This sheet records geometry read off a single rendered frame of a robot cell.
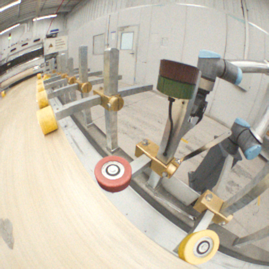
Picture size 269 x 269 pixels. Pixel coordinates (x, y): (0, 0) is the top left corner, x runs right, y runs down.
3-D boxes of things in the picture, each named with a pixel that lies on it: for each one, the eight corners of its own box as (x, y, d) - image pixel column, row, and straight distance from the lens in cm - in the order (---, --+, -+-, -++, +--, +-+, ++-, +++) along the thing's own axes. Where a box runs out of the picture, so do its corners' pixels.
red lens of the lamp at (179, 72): (171, 71, 23) (172, 61, 23) (201, 82, 21) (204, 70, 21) (150, 72, 18) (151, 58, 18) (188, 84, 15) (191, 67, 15)
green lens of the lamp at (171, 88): (168, 84, 24) (170, 73, 23) (197, 96, 21) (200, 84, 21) (148, 87, 19) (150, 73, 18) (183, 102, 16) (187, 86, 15)
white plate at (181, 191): (139, 166, 52) (142, 150, 44) (187, 205, 49) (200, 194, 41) (138, 167, 51) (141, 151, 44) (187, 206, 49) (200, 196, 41)
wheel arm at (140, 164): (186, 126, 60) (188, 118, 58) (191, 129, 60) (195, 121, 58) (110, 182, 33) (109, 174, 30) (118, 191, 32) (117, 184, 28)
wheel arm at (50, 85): (100, 73, 103) (100, 69, 102) (102, 74, 100) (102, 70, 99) (40, 91, 91) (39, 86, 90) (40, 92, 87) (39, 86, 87)
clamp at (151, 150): (144, 148, 42) (147, 137, 39) (176, 172, 39) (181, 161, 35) (133, 156, 39) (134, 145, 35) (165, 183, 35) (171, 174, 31)
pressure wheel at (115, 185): (117, 174, 38) (116, 148, 29) (135, 192, 35) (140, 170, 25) (96, 188, 36) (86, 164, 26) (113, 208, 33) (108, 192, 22)
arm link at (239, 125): (236, 133, 119) (244, 117, 114) (244, 147, 109) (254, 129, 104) (224, 131, 109) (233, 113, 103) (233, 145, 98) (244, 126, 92)
